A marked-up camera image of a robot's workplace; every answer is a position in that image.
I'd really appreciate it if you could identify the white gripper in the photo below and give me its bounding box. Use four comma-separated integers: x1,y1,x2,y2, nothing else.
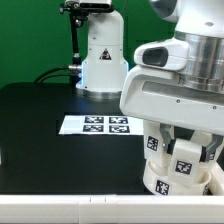
120,66,224,155

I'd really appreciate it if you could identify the white L-shaped fence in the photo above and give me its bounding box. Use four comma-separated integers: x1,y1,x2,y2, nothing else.
0,149,224,224

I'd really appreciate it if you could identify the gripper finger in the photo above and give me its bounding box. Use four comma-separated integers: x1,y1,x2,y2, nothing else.
200,134,223,162

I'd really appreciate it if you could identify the black cable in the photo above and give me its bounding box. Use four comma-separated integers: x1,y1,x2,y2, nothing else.
34,66,83,85

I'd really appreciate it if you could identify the paper sheet with markers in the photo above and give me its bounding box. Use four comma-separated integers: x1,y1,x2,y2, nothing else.
59,115,143,136

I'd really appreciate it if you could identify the white round stool seat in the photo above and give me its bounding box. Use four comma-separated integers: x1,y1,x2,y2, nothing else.
143,161,211,196

